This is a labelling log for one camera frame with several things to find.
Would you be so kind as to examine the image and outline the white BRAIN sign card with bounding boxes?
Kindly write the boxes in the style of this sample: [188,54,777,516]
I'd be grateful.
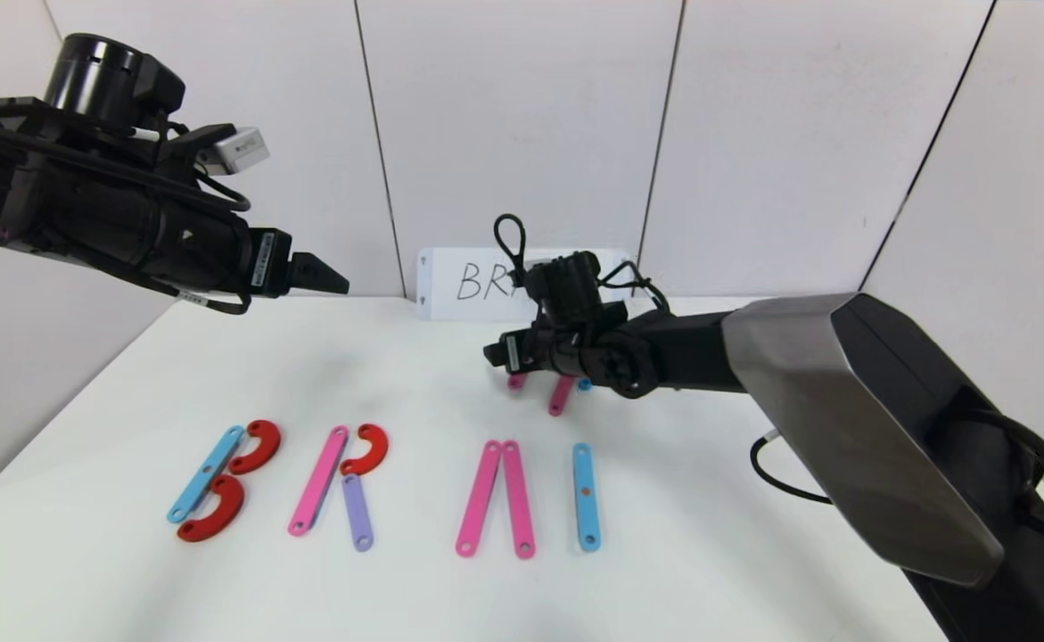
[416,249,630,322]

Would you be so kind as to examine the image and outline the long blue flat bar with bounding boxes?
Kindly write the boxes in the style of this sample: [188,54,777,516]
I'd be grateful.
[166,425,246,524]

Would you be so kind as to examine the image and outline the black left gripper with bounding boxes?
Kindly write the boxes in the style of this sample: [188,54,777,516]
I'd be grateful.
[152,193,350,300]

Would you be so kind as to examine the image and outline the small red half ring piece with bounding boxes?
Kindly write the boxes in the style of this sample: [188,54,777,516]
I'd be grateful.
[340,424,390,476]

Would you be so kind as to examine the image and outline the black right arm cable loop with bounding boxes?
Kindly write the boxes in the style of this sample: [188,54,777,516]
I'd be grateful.
[492,214,528,292]

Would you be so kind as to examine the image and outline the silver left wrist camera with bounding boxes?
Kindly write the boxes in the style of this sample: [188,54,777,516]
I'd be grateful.
[205,127,270,176]

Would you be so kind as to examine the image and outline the blue bar with orange underside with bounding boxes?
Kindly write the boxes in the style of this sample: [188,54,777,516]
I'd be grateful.
[571,443,602,552]

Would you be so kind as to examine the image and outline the short purple bar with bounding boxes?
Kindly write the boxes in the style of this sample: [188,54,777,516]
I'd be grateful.
[341,473,374,552]

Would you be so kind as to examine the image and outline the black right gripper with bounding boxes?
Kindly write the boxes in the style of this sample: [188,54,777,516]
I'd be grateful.
[482,328,582,375]

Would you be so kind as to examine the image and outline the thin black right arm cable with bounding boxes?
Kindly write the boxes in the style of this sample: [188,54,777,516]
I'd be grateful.
[750,432,836,506]

